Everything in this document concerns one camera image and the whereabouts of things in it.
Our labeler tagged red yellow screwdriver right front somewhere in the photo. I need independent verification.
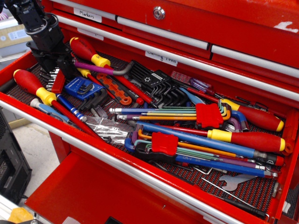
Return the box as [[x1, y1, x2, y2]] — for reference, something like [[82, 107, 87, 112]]
[[162, 125, 286, 152]]

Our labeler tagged cardboard box with label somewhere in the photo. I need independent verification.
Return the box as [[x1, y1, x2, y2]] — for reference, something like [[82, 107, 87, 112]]
[[0, 21, 32, 48]]

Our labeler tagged coloured hex key set upper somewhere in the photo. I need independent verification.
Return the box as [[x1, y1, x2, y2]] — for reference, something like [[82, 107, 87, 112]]
[[109, 102, 249, 132]]

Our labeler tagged white Cutting Tools label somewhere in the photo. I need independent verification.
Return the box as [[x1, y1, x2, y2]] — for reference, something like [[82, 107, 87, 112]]
[[145, 51, 178, 67]]

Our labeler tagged blue hex key holder set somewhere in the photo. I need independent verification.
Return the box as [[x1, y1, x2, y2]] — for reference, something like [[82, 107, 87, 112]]
[[64, 77, 108, 110]]

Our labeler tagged blue metal precision screwdriver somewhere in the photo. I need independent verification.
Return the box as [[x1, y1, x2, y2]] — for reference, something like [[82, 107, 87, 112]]
[[56, 94, 87, 122]]

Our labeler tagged white Markers label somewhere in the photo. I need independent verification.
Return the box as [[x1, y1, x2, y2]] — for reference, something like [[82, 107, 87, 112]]
[[73, 8, 102, 23]]

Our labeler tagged coloured hex key set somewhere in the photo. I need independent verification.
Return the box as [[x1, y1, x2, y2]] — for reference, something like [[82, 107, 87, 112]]
[[124, 132, 267, 177], [109, 102, 249, 132]]

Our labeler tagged silver drawer lock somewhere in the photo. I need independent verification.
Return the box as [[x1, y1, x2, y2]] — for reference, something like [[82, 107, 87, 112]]
[[153, 6, 165, 20]]

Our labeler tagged slim red yellow screwdriver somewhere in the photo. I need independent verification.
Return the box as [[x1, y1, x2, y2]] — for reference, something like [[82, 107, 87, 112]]
[[77, 68, 115, 99]]

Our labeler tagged blue white precision screwdriver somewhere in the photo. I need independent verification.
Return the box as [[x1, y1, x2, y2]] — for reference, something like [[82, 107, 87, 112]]
[[30, 98, 70, 123]]

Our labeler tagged long thin black screwdriver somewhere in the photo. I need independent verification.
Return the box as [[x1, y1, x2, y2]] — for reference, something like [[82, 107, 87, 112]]
[[201, 177, 270, 221]]

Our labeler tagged red yellow screwdriver right back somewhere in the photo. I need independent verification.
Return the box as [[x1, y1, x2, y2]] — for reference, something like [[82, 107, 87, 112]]
[[221, 99, 284, 132]]

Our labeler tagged flat silver wrench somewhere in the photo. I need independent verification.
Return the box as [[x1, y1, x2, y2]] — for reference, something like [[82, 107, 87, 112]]
[[219, 174, 256, 191]]

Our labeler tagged red tool chest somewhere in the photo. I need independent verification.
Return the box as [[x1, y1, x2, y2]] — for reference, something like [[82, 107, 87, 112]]
[[43, 0, 299, 224]]

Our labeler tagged red yellow screwdriver front left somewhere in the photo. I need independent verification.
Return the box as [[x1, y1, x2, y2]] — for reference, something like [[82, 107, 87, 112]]
[[13, 70, 100, 139]]

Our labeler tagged clear handle small screwdriver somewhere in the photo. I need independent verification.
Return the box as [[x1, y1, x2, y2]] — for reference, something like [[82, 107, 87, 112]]
[[189, 78, 223, 98]]

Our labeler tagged lower open red drawer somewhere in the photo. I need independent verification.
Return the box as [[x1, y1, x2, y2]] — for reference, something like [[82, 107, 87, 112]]
[[25, 153, 204, 224]]

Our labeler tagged coloured hex key set lower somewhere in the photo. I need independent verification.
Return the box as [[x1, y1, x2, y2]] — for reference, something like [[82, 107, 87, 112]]
[[124, 132, 267, 177]]

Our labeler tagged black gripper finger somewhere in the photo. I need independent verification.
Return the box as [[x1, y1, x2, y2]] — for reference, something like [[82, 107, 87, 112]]
[[57, 55, 77, 79], [35, 55, 57, 73]]

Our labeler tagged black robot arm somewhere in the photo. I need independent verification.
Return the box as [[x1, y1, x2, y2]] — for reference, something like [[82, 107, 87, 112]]
[[0, 0, 77, 79]]

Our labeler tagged red bit holder with bits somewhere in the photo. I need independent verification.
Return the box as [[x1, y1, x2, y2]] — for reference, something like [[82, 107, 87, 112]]
[[40, 67, 66, 94]]

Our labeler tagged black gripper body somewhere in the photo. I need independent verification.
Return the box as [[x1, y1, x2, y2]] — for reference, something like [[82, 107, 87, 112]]
[[26, 14, 71, 56]]

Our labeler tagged clear plastic bag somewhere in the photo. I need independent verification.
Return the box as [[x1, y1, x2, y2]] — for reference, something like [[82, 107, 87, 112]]
[[86, 116, 134, 145]]

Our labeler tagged orange hex key holder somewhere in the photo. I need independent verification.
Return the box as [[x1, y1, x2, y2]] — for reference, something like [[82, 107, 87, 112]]
[[96, 73, 132, 105]]

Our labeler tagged open red tool drawer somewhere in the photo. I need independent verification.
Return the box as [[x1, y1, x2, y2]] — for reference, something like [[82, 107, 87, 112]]
[[0, 28, 299, 224]]

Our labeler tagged purple large hex key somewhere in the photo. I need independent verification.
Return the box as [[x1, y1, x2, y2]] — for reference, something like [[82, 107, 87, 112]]
[[74, 62, 135, 76]]

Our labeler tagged black computer case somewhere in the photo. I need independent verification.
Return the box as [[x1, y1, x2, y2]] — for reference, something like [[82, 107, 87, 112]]
[[0, 112, 32, 204]]

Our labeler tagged large red yellow screwdriver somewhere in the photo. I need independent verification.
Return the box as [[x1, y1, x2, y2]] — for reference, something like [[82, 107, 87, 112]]
[[70, 37, 158, 108]]

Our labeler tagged long blue hex key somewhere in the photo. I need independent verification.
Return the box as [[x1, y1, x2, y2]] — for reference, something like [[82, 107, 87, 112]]
[[136, 120, 285, 166]]

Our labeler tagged black torx key set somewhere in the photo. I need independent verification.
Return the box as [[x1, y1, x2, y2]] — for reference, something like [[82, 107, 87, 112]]
[[128, 61, 188, 107]]

